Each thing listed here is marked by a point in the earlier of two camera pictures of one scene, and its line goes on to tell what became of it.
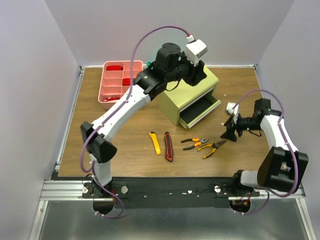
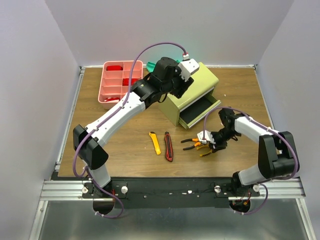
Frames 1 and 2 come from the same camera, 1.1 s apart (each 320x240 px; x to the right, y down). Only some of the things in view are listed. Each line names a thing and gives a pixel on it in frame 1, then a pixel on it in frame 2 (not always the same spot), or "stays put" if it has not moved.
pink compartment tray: x=115 y=80 stays put
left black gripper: x=194 y=78 -> x=183 y=86
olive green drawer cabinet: x=182 y=104 stays put
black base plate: x=167 y=193 stays put
